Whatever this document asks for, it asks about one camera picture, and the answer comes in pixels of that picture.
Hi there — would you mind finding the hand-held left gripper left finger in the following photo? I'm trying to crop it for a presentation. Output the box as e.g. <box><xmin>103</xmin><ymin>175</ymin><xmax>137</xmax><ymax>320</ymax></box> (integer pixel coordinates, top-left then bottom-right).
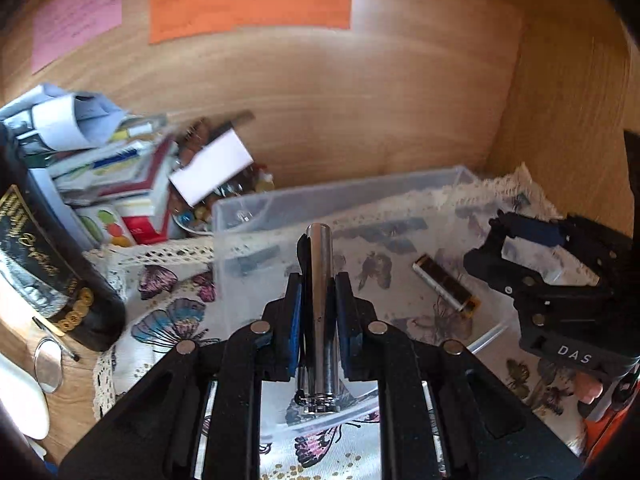
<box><xmin>60</xmin><ymin>272</ymin><xmax>303</xmax><ymax>480</ymax></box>

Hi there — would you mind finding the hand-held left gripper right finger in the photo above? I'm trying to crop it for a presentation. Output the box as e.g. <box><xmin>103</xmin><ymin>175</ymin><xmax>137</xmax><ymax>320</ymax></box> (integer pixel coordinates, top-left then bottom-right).
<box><xmin>335</xmin><ymin>271</ymin><xmax>586</xmax><ymax>480</ymax></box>

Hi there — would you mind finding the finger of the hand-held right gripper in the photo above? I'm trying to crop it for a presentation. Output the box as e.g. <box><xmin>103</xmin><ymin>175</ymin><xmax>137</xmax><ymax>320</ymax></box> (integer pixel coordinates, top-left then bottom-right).
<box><xmin>486</xmin><ymin>209</ymin><xmax>568</xmax><ymax>251</ymax></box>
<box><xmin>462</xmin><ymin>242</ymin><xmax>543</xmax><ymax>308</ymax></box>

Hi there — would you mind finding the silver metal cylinder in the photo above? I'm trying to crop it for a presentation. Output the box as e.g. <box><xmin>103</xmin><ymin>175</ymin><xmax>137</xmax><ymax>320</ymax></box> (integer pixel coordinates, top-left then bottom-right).
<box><xmin>296</xmin><ymin>222</ymin><xmax>343</xmax><ymax>413</ymax></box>

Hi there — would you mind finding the clear plastic container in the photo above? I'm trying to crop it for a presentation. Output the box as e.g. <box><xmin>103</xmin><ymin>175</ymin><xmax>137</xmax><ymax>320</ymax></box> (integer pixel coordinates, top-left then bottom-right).
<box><xmin>211</xmin><ymin>166</ymin><xmax>523</xmax><ymax>442</ymax></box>

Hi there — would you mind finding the person's right hand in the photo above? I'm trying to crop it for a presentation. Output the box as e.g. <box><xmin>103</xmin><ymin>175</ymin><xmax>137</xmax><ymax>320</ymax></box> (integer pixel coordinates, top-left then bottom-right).
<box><xmin>574</xmin><ymin>376</ymin><xmax>605</xmax><ymax>405</ymax></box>

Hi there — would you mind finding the butterfly printed lace cloth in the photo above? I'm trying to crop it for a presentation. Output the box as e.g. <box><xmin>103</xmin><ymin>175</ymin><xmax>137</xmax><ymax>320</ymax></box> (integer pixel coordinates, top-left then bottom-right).
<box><xmin>82</xmin><ymin>162</ymin><xmax>601</xmax><ymax>480</ymax></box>

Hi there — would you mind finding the bowl of coloured beads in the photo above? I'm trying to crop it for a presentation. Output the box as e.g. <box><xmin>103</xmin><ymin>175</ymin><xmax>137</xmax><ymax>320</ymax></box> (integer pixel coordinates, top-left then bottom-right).
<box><xmin>170</xmin><ymin>117</ymin><xmax>276</xmax><ymax>236</ymax></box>

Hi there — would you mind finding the white card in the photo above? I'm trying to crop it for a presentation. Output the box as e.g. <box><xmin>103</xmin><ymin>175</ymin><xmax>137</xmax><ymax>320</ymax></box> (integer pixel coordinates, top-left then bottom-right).
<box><xmin>168</xmin><ymin>130</ymin><xmax>254</xmax><ymax>203</ymax></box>

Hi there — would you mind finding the round metal spoon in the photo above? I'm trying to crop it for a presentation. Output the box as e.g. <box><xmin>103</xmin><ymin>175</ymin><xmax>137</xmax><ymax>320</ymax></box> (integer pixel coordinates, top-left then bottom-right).
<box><xmin>32</xmin><ymin>316</ymin><xmax>81</xmax><ymax>395</ymax></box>

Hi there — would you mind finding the black bottle with gold label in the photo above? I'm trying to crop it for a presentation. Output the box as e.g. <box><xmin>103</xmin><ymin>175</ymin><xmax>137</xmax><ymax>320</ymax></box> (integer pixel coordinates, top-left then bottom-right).
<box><xmin>0</xmin><ymin>125</ymin><xmax>127</xmax><ymax>352</ymax></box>

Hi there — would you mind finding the pile of papers and packets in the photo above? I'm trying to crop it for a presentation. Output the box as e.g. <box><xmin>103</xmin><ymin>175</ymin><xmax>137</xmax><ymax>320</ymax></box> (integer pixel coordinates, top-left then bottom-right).
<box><xmin>0</xmin><ymin>84</ymin><xmax>183</xmax><ymax>248</ymax></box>

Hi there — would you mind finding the white plate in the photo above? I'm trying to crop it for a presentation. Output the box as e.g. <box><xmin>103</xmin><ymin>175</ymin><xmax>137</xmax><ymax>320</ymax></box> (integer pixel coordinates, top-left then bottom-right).
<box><xmin>0</xmin><ymin>355</ymin><xmax>51</xmax><ymax>453</ymax></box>

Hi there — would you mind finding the orange paper sheet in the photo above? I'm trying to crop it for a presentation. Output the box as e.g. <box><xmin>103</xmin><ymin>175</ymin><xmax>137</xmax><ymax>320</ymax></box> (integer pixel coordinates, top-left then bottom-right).
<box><xmin>148</xmin><ymin>0</ymin><xmax>354</xmax><ymax>45</ymax></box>

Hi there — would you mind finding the pink paper note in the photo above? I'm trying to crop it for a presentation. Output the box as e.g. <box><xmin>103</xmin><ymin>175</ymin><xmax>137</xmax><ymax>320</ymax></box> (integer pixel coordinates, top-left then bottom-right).
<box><xmin>31</xmin><ymin>0</ymin><xmax>126</xmax><ymax>75</ymax></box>

